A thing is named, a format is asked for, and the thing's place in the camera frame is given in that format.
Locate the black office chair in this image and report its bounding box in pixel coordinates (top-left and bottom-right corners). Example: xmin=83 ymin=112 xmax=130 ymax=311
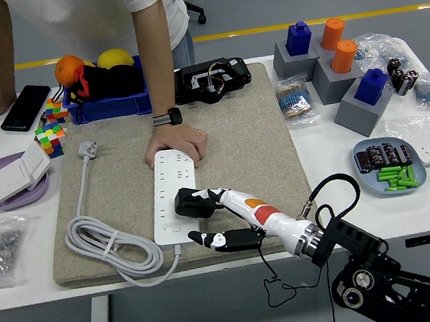
xmin=177 ymin=0 xmax=208 ymax=28

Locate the large yellow citrus fruit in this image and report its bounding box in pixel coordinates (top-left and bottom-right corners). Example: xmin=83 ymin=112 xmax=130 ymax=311
xmin=95 ymin=46 xmax=135 ymax=71

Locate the black smartphone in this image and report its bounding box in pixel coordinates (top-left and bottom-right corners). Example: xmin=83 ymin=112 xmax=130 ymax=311
xmin=0 ymin=82 xmax=55 ymax=135

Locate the blue plastic bin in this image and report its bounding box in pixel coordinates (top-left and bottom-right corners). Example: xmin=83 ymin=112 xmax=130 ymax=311
xmin=58 ymin=54 xmax=154 ymax=127

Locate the white power strip with cord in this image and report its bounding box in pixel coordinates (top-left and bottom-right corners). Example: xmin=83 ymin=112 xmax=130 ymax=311
xmin=55 ymin=129 xmax=208 ymax=296

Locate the black electronic device with wires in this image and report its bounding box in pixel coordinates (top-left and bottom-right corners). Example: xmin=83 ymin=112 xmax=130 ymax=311
xmin=171 ymin=54 xmax=255 ymax=107

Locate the large white wall switch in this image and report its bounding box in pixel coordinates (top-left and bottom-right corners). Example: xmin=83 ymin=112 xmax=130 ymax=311
xmin=0 ymin=157 xmax=35 ymax=205

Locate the pile of green batteries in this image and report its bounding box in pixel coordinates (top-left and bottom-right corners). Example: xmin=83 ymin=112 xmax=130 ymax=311
xmin=376 ymin=162 xmax=421 ymax=194

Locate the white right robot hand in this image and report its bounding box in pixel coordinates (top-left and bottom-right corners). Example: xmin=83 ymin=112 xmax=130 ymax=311
xmin=182 ymin=177 xmax=316 ymax=267

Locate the small white wall switch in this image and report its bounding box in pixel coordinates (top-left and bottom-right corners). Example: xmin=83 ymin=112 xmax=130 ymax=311
xmin=18 ymin=139 xmax=56 ymax=193

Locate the orange cylinder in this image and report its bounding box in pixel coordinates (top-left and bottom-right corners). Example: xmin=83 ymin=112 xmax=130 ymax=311
xmin=318 ymin=16 xmax=349 ymax=53
xmin=327 ymin=37 xmax=361 ymax=76

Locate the blue-grey tray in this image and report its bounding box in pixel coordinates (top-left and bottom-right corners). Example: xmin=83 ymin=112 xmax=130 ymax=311
xmin=351 ymin=132 xmax=430 ymax=201

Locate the black hanging cable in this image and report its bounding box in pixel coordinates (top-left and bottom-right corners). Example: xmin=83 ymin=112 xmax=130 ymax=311
xmin=324 ymin=262 xmax=339 ymax=322

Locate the grey block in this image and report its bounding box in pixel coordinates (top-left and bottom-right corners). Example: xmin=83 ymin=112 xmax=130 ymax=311
xmin=330 ymin=74 xmax=399 ymax=141
xmin=309 ymin=52 xmax=368 ymax=107
xmin=270 ymin=37 xmax=323 ymax=86
xmin=310 ymin=31 xmax=361 ymax=62

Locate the small colourful puzzle cube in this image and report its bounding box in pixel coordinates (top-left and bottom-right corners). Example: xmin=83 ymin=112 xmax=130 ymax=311
xmin=43 ymin=96 xmax=70 ymax=126

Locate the blue peg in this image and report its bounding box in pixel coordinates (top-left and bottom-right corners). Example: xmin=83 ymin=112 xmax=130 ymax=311
xmin=283 ymin=19 xmax=314 ymax=57
xmin=350 ymin=67 xmax=393 ymax=108

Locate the clear plastic bag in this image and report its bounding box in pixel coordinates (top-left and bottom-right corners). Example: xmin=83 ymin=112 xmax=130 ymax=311
xmin=382 ymin=112 xmax=430 ymax=173

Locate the black pouch with red trim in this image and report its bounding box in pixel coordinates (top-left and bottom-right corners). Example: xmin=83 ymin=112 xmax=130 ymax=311
xmin=47 ymin=58 xmax=148 ymax=123

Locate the dark capacitor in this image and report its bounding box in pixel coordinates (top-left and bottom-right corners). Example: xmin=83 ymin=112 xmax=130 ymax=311
xmin=366 ymin=145 xmax=385 ymax=168
xmin=355 ymin=150 xmax=373 ymax=175
xmin=397 ymin=69 xmax=422 ymax=97
xmin=396 ymin=143 xmax=415 ymax=168
xmin=380 ymin=141 xmax=400 ymax=165
xmin=389 ymin=67 xmax=411 ymax=96
xmin=386 ymin=57 xmax=406 ymax=74

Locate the person's wristband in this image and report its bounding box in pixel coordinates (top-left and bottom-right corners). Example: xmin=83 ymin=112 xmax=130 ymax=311
xmin=150 ymin=106 xmax=184 ymax=129

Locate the large colourful puzzle cube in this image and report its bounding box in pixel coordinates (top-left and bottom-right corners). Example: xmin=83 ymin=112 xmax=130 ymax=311
xmin=33 ymin=120 xmax=69 ymax=161

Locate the grey-brown mat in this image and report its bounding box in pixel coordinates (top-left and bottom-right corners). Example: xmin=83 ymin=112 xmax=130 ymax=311
xmin=33 ymin=57 xmax=329 ymax=291

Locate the person's left hand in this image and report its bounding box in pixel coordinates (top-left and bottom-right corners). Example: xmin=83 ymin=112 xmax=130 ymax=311
xmin=141 ymin=119 xmax=212 ymax=174

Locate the purple tray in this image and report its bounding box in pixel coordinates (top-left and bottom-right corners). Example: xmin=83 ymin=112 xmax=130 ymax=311
xmin=0 ymin=148 xmax=54 ymax=213

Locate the orange fruit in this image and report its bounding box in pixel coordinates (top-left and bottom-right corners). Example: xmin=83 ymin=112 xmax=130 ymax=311
xmin=53 ymin=54 xmax=88 ymax=89

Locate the black plug with cord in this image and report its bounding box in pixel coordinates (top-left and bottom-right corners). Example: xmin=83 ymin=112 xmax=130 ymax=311
xmin=172 ymin=174 xmax=327 ymax=318

